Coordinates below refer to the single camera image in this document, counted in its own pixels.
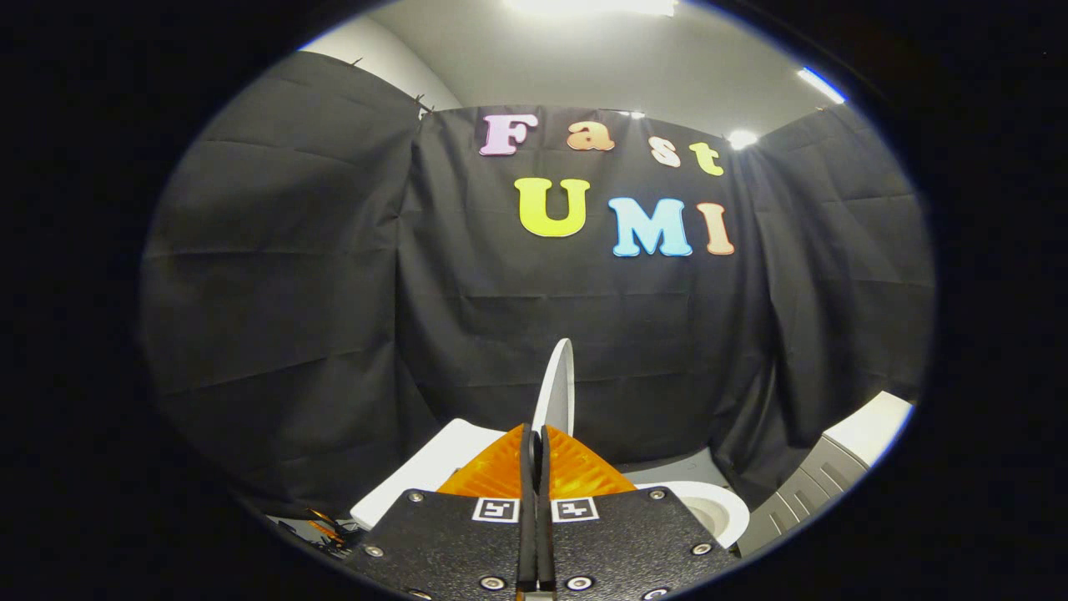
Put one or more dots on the white toilet tank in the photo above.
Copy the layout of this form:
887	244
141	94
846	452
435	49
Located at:
434	472

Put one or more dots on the grey cabinet with white top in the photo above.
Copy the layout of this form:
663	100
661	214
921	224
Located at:
834	476

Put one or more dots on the white toilet lid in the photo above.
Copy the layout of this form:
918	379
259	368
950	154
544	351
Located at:
557	392

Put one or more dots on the small round ceiling light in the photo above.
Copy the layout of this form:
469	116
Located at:
743	139

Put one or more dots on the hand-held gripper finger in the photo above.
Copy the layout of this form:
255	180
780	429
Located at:
526	542
546	542

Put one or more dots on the white toilet bowl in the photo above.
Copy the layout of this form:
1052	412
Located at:
719	501

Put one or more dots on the large ceiling light panel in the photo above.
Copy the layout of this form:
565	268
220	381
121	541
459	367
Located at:
592	7

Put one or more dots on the narrow ceiling light strip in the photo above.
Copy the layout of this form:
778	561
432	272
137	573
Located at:
822	85

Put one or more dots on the black backdrop cloth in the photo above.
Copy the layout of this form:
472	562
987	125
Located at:
334	334

